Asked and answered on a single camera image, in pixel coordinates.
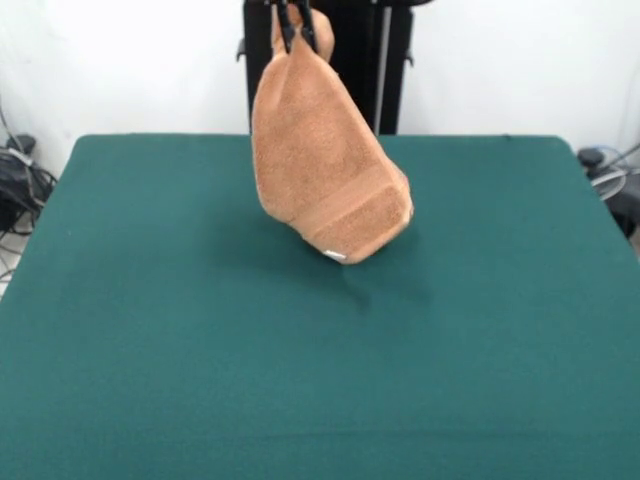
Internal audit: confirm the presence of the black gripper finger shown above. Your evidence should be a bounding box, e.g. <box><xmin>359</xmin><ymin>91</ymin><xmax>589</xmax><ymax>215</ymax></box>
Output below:
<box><xmin>275</xmin><ymin>0</ymin><xmax>297</xmax><ymax>54</ymax></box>
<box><xmin>298</xmin><ymin>0</ymin><xmax>319</xmax><ymax>52</ymax></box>

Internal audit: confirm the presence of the tan terry towel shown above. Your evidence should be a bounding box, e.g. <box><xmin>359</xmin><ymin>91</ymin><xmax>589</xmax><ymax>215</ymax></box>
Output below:
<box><xmin>251</xmin><ymin>7</ymin><xmax>415</xmax><ymax>266</ymax></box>

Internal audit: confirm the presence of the dark green table cloth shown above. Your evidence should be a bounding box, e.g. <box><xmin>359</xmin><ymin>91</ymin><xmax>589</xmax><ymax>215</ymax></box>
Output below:
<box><xmin>0</xmin><ymin>133</ymin><xmax>640</xmax><ymax>480</ymax></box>

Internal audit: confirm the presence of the black cable tangle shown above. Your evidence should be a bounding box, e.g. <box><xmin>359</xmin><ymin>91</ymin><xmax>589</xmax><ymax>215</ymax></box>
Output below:
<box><xmin>0</xmin><ymin>133</ymin><xmax>60</xmax><ymax>239</ymax></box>
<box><xmin>576</xmin><ymin>143</ymin><xmax>640</xmax><ymax>242</ymax></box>

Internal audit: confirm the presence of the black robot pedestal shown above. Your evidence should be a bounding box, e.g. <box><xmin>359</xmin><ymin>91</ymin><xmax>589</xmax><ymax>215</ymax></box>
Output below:
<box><xmin>234</xmin><ymin>0</ymin><xmax>416</xmax><ymax>136</ymax></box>

